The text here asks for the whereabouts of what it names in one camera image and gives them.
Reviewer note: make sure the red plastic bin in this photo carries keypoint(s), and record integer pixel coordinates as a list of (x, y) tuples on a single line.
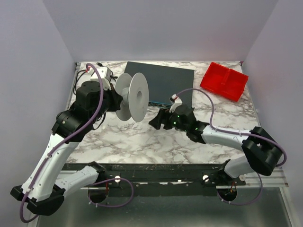
[(224, 82)]

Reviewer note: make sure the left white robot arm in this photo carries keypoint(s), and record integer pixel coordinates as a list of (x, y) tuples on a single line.
[(43, 193)]

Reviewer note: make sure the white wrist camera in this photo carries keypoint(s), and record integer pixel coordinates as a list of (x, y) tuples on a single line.
[(175, 102), (105, 74)]

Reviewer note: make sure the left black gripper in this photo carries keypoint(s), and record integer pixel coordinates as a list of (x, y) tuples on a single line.
[(116, 100)]

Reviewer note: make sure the white cable spool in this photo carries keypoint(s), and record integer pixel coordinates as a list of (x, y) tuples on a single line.
[(135, 93)]

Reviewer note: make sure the aluminium rail frame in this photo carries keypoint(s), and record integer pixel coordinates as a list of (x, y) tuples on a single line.
[(261, 202)]

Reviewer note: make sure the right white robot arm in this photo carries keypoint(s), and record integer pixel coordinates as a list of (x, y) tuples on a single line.
[(261, 155)]

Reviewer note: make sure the dark blue network switch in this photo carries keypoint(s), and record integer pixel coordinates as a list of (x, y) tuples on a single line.
[(163, 81)]

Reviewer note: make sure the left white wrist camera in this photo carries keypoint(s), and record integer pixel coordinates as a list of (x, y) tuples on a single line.
[(105, 74)]

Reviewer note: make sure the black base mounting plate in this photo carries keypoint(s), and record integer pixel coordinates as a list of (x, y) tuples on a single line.
[(160, 180)]

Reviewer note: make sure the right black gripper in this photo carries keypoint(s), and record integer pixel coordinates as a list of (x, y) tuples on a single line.
[(167, 118)]

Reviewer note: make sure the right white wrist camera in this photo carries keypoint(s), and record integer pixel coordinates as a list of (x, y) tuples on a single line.
[(175, 102)]

